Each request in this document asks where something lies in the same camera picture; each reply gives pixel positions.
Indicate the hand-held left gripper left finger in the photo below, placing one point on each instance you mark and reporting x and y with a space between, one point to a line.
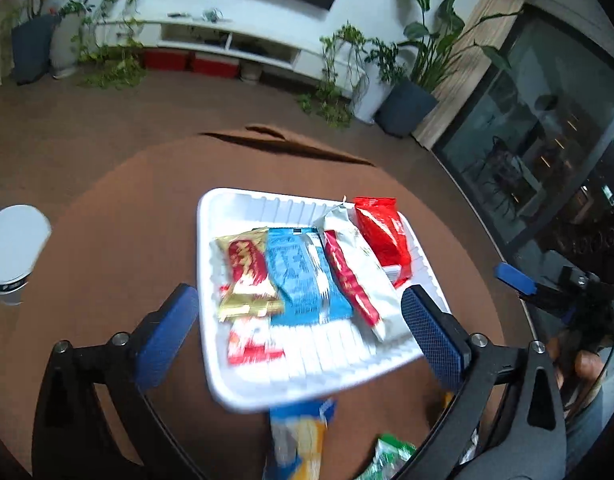
167 335

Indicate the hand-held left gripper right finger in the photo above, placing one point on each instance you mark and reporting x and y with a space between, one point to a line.
432 335

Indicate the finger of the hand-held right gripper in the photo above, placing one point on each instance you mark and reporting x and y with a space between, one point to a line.
514 277

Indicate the white red-striped snack packet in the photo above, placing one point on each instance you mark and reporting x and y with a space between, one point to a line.
374 280

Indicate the red and white snack packet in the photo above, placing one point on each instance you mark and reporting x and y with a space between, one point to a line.
252 347

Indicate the white foam tray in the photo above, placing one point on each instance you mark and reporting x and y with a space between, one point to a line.
332 355

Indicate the gold and red snack packet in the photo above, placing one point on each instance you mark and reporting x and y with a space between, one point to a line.
247 270

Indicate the large red snack bag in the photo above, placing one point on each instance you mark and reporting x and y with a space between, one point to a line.
384 235

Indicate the green snack packet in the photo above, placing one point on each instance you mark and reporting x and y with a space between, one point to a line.
389 455

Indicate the light blue snack packet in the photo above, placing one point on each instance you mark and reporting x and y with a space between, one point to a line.
299 280

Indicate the yellow and blue snack packet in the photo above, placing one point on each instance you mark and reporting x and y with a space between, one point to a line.
299 440

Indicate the person's right hand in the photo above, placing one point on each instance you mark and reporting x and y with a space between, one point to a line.
584 366

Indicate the round brown-clothed table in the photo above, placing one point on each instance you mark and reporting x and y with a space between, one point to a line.
127 240

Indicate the black chair behind glass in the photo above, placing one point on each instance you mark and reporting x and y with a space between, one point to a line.
504 170

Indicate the glass sliding door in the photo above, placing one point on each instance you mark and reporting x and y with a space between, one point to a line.
547 110

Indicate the white cylindrical container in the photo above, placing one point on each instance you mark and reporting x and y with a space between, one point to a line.
12 245

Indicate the square dark blue planter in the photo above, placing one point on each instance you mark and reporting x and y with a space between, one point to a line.
407 107

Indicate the tall white plant pot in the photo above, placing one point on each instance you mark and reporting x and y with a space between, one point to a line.
372 102

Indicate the large potted plant dark pot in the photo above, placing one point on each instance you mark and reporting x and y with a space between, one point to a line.
482 35

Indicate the large broad-leaf plant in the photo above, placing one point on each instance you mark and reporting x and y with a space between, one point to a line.
437 45

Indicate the bushy green plant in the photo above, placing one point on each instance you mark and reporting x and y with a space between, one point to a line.
387 60

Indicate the trailing vine plant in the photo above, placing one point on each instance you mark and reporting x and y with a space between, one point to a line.
329 95

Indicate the red storage box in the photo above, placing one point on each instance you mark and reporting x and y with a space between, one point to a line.
214 65

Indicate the small white pot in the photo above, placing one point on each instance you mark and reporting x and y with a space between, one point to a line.
250 71

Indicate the pothos plant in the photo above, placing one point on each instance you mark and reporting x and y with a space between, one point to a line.
117 60

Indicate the white TV console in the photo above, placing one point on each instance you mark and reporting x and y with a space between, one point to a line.
319 62

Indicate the grey-white plant pot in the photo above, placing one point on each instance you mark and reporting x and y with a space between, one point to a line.
67 50

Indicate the round blue-grey plant pot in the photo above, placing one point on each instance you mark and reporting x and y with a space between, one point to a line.
32 50

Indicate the small green plant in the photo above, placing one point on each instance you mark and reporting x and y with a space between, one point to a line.
76 8

